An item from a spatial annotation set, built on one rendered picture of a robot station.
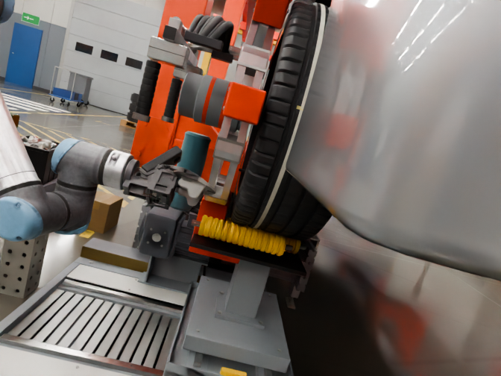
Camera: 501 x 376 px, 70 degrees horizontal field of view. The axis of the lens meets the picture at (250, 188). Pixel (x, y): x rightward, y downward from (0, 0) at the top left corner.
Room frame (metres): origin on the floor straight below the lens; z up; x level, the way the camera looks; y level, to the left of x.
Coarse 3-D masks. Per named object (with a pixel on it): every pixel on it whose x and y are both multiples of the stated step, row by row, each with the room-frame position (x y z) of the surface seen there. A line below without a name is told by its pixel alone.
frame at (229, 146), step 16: (272, 32) 0.91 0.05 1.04; (256, 48) 0.85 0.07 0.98; (240, 64) 0.83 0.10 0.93; (256, 64) 0.83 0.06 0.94; (240, 80) 0.83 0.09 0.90; (256, 80) 0.83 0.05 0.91; (224, 128) 0.83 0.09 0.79; (240, 128) 0.83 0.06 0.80; (224, 144) 0.83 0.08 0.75; (240, 144) 0.83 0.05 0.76; (224, 176) 1.20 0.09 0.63; (224, 192) 0.95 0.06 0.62
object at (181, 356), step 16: (192, 288) 1.33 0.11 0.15; (192, 304) 1.21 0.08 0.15; (176, 336) 0.97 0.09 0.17; (176, 352) 0.93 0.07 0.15; (192, 352) 0.92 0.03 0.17; (176, 368) 0.85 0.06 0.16; (192, 368) 0.86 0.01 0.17; (208, 368) 0.90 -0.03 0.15; (224, 368) 0.88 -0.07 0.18; (240, 368) 0.94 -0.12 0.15; (256, 368) 0.95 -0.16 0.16; (288, 368) 1.00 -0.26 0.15
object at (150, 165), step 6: (168, 150) 0.91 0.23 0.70; (174, 150) 0.92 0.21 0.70; (180, 150) 0.92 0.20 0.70; (162, 156) 0.89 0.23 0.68; (168, 156) 0.90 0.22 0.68; (174, 156) 0.91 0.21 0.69; (180, 156) 0.93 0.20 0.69; (150, 162) 0.87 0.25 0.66; (156, 162) 0.87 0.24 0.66; (162, 162) 0.88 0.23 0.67; (168, 162) 0.90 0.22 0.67; (174, 162) 0.92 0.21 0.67; (144, 168) 0.85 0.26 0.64; (150, 168) 0.86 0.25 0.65
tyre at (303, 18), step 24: (288, 24) 0.86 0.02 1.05; (312, 24) 0.87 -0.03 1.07; (288, 48) 0.81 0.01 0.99; (312, 48) 0.82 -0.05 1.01; (288, 72) 0.79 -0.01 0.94; (288, 96) 0.78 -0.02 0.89; (264, 120) 0.79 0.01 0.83; (288, 120) 0.79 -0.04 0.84; (264, 144) 0.78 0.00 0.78; (288, 144) 0.79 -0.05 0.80; (240, 168) 1.29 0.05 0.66; (264, 168) 0.80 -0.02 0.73; (240, 192) 0.86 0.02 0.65; (264, 192) 0.84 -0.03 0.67; (288, 192) 0.83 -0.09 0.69; (240, 216) 0.92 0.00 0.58; (288, 216) 0.88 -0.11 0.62; (312, 216) 0.87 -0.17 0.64
